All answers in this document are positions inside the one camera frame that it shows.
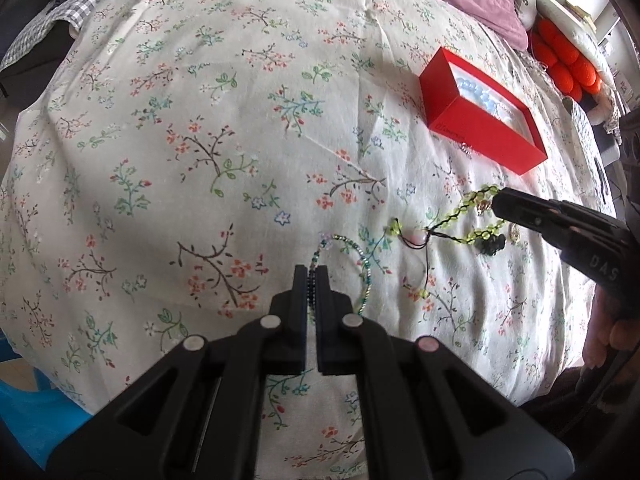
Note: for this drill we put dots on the red jewelry box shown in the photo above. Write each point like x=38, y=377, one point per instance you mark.
x=480, y=122

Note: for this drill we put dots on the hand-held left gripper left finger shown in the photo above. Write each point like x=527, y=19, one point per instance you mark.
x=299, y=310

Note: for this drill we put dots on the person's right hand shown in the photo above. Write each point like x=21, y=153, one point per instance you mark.
x=620, y=335

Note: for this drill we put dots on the orange knotted cushion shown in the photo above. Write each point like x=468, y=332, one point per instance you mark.
x=565, y=62

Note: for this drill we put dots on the grey checked cloth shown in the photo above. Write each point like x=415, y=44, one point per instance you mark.
x=60, y=15

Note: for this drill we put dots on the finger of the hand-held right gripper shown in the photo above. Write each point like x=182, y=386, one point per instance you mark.
x=530, y=227
x=525, y=201

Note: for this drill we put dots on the floral bedsheet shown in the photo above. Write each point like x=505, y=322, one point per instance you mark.
x=200, y=135

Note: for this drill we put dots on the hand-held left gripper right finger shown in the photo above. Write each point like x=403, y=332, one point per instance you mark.
x=325, y=320

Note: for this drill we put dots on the small gold earring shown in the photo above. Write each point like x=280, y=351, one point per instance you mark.
x=512, y=233

